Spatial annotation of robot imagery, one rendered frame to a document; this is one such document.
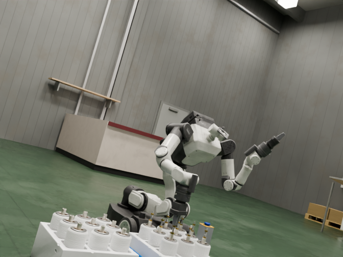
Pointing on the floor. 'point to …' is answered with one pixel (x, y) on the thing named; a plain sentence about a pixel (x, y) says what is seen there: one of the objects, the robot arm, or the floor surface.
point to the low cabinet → (110, 148)
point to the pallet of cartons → (317, 209)
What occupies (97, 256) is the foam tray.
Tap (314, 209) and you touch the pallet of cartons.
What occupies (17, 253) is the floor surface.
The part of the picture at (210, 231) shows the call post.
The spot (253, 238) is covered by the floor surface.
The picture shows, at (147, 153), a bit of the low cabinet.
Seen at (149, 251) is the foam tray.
